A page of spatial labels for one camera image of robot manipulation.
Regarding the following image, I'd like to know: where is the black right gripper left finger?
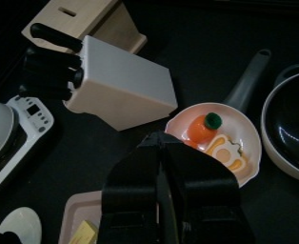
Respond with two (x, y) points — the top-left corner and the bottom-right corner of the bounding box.
(96, 131), (161, 244)

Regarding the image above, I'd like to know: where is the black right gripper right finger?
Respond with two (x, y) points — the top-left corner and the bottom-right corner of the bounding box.
(159, 132), (257, 244)

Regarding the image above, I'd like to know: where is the toy fried egg slice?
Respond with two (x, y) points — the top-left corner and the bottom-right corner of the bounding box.
(204, 133), (248, 173)

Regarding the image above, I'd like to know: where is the small white plate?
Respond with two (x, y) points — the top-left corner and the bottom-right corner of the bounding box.
(0, 206), (43, 244)

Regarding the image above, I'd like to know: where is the pink tray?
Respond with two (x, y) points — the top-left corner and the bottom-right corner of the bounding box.
(57, 190), (104, 244)

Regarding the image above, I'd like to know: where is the yellow toy butter block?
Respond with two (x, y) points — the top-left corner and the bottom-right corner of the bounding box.
(68, 219), (100, 244)

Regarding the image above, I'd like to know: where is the orange toy tangerine green top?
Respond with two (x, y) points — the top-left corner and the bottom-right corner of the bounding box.
(185, 112), (224, 146)

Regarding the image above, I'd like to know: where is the small grey frying pan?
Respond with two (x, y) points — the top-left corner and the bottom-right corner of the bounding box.
(164, 49), (272, 189)

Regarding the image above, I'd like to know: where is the large black pot cream rim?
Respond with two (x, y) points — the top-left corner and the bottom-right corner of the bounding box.
(259, 62), (299, 185)

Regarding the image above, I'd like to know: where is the white toy induction cooker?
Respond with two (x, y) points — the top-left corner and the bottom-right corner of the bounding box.
(0, 94), (56, 198)

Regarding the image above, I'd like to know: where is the white knife block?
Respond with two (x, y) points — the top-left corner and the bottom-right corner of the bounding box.
(63, 34), (179, 132)

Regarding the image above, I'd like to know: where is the wooden knife block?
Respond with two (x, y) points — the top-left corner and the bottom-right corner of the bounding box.
(21, 0), (149, 55)

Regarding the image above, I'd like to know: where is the black knife handle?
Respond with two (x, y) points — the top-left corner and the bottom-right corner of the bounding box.
(29, 22), (85, 53)
(23, 46), (83, 71)
(20, 65), (85, 90)

